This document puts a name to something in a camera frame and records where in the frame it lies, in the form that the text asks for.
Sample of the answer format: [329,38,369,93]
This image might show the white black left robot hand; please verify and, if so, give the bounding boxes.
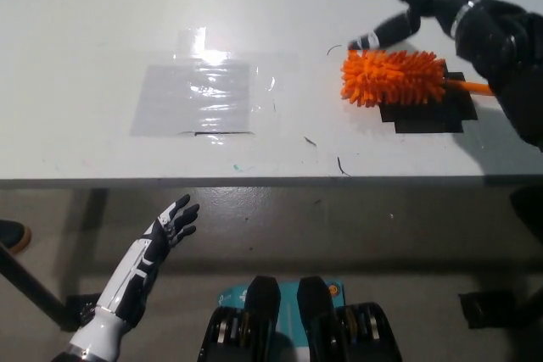
[95,194,200,330]

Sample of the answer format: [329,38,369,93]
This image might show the orange microfiber duster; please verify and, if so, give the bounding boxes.
[340,48,495,108]

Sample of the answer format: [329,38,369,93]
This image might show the black diagonal pole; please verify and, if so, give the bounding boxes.
[0,242,71,331]

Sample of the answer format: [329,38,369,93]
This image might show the black shoe tan sole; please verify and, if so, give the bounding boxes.
[0,220,32,255]

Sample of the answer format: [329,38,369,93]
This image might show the clear plastic sheet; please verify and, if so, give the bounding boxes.
[128,26,281,147]

